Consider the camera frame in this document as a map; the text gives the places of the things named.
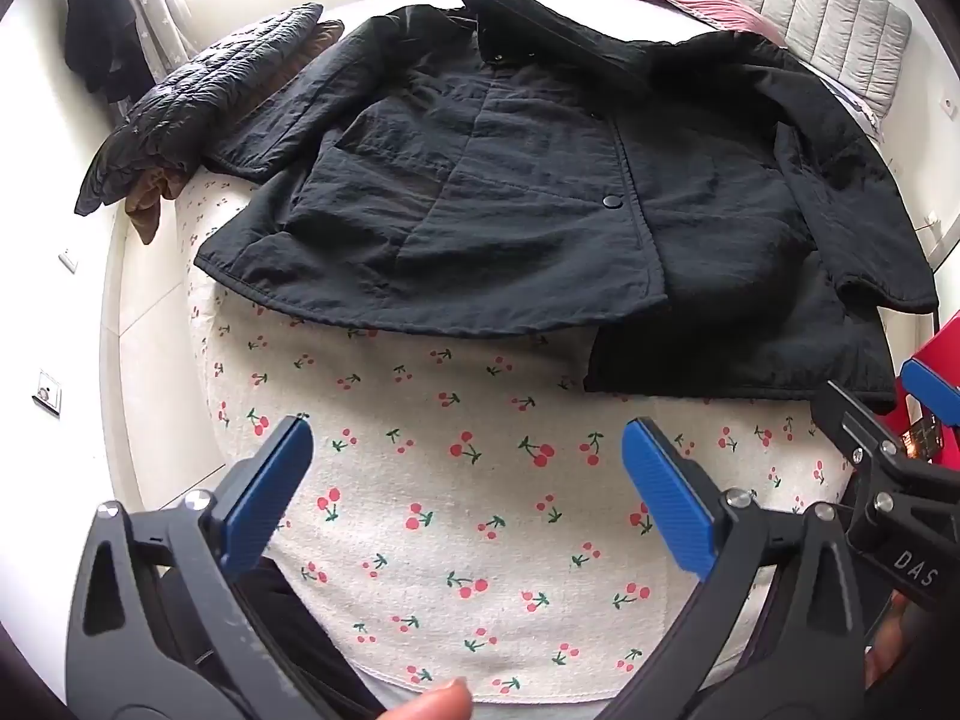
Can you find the white patterned pillow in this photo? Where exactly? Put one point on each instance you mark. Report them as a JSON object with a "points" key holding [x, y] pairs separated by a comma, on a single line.
{"points": [[855, 101]]}

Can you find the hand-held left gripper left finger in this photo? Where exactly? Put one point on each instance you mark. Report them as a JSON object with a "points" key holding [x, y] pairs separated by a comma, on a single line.
{"points": [[270, 495]]}

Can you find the white wall socket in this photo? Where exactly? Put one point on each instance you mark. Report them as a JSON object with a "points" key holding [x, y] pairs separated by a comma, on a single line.
{"points": [[69, 260], [47, 392], [949, 106]]}

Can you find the dark hanging clothes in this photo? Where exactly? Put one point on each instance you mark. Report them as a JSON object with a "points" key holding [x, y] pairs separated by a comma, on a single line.
{"points": [[97, 30]]}

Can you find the brown folded garment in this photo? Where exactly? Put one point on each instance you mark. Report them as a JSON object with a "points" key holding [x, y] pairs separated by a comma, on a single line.
{"points": [[146, 202]]}

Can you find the grey quilted headboard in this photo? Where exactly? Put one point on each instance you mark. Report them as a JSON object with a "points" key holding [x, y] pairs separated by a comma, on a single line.
{"points": [[817, 7]]}

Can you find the red bag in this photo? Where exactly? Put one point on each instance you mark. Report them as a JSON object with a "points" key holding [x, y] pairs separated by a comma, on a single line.
{"points": [[937, 337]]}

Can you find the person's right hand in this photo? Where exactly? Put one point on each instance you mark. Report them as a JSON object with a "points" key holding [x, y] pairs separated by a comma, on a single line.
{"points": [[889, 645]]}

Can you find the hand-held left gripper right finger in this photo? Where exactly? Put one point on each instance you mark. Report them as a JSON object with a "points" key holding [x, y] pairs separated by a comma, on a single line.
{"points": [[667, 502]]}

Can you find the black quilted puffer jacket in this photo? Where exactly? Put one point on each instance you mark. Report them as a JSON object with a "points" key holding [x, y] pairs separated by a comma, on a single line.
{"points": [[187, 97]]}

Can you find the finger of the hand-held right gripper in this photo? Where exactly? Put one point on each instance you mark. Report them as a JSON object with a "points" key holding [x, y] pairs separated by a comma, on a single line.
{"points": [[900, 484], [937, 394]]}

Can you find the cherry print blanket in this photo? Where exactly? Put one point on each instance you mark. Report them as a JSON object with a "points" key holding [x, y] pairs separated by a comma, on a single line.
{"points": [[465, 510]]}

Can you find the person's left hand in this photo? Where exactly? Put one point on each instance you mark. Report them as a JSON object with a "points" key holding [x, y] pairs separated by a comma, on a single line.
{"points": [[439, 705]]}

